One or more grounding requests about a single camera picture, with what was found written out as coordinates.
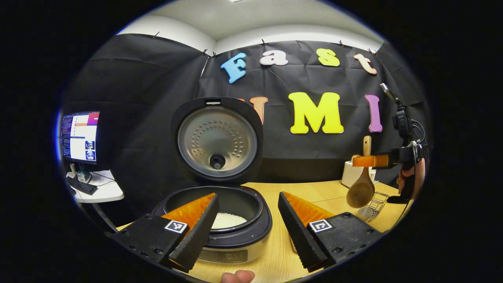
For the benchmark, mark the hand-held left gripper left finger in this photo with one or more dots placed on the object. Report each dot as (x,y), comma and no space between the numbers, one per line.
(200,232)

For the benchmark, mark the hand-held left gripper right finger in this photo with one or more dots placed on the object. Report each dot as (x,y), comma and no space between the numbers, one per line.
(296,236)

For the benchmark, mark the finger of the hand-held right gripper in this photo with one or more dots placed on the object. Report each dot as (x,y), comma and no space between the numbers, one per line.
(371,161)

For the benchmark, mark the white rice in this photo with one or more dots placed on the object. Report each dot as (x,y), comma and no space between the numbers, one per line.
(230,221)

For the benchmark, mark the wooden spoon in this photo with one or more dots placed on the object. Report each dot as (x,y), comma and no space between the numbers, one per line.
(359,192)

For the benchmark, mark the black silver rice cooker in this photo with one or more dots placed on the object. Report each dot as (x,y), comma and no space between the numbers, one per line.
(218,137)

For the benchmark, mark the white toaster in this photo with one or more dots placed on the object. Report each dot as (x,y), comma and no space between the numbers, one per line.
(347,175)

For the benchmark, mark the white side table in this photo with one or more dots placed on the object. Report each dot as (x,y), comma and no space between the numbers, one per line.
(110,190)

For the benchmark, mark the black keyboard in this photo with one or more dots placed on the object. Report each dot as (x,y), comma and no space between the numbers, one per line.
(81,186)

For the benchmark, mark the teal box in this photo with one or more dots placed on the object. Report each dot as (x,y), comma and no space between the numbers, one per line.
(84,175)

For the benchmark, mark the black backdrop cloth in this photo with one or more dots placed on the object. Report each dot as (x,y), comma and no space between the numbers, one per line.
(137,118)

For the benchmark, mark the computer monitor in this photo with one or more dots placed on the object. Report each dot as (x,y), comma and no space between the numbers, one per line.
(80,137)

